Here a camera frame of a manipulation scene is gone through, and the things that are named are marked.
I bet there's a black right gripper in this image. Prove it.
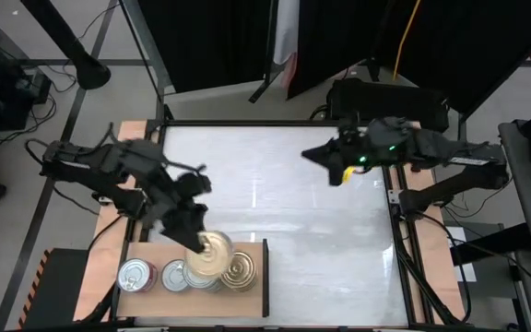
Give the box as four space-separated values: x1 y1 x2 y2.
301 120 389 187

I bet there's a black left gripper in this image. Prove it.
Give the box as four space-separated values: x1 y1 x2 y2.
152 171 213 255

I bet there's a blue red label seafood can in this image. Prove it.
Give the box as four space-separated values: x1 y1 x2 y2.
220 251 259 293
184 230 235 280

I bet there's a green white label tuna can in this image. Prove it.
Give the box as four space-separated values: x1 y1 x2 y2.
160 258 191 293
181 265 224 293

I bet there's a red label tuna can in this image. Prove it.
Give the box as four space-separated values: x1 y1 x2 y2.
115 256 159 294

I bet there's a wooden shelf board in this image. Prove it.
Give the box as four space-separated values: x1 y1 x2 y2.
115 239 266 319

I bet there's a black shelf side panel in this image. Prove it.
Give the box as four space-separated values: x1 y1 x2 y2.
261 237 271 319

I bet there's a wooden table side board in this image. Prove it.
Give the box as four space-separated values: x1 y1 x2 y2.
383 120 466 324
72 119 165 324

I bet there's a black equipment case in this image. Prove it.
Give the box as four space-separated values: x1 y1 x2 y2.
325 77 452 135

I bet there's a hazard striped black platform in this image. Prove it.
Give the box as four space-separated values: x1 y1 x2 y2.
15 246 90 331

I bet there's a white pink grommet curtain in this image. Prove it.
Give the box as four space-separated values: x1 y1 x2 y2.
271 0 301 89

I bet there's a black curtain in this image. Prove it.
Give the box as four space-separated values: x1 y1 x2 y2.
136 0 277 94
287 0 531 119

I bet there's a black stand pole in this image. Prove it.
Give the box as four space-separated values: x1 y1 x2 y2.
18 0 112 91

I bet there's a black electronics cart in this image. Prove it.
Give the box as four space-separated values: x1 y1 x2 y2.
0 25 53 135

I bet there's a yellow cable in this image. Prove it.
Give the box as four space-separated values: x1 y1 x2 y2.
391 0 422 86

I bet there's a grey metal frame pole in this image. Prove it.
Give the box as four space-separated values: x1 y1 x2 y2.
116 0 175 122

